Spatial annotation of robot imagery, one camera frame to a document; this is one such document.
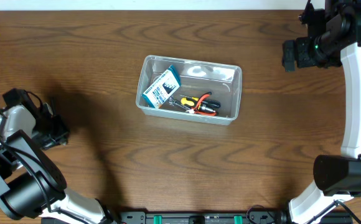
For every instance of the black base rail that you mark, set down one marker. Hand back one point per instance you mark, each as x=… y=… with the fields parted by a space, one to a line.
x=256 y=214

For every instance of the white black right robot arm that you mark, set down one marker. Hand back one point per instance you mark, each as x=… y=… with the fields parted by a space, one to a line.
x=333 y=40

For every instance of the silver offset ring wrench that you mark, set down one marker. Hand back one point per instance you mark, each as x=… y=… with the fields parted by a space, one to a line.
x=177 y=103

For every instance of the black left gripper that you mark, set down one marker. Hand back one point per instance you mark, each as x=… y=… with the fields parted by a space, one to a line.
x=55 y=132

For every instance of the small yellow black screwdriver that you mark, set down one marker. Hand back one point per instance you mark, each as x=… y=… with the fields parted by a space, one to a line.
x=213 y=102

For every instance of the clear plastic container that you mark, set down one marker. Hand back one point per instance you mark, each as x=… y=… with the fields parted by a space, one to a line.
x=196 y=78

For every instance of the red black side cutters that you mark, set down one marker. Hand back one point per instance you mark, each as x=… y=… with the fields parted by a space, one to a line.
x=201 y=108

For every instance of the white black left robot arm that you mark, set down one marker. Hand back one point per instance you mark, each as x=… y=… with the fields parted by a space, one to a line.
x=31 y=185

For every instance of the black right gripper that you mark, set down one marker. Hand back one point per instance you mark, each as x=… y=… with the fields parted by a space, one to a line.
x=289 y=55

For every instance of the blue white small box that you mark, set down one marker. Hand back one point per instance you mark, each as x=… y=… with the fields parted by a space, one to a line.
x=164 y=86

